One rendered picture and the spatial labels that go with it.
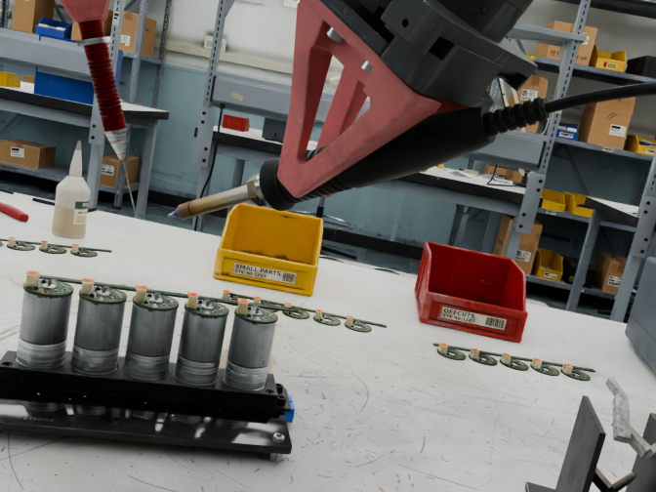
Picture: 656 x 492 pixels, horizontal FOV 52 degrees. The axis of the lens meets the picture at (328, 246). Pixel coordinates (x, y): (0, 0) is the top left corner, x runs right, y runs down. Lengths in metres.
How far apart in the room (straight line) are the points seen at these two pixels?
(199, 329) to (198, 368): 0.02
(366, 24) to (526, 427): 0.32
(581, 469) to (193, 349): 0.21
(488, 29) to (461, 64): 0.02
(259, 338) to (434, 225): 4.46
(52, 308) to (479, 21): 0.25
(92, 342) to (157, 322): 0.04
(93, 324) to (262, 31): 4.56
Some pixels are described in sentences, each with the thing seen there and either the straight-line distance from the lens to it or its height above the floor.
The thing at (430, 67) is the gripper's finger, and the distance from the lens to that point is 0.24.
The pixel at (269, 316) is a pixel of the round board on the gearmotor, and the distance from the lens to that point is 0.39.
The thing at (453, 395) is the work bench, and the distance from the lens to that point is 0.51.
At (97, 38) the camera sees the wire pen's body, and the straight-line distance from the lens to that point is 0.35.
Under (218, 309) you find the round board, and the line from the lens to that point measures 0.38.
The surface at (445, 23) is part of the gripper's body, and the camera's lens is 0.23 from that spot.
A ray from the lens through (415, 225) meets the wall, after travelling 4.81.
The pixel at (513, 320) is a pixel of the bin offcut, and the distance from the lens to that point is 0.67.
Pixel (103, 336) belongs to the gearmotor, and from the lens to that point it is 0.38.
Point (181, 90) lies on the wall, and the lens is 5.00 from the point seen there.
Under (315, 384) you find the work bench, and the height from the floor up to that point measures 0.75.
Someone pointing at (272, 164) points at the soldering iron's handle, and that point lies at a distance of 0.31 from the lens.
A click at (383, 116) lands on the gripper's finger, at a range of 0.25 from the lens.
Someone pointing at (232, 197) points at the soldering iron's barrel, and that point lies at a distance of 0.33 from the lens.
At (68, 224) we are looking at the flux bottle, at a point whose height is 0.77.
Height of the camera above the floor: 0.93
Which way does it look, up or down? 12 degrees down
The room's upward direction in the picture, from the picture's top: 11 degrees clockwise
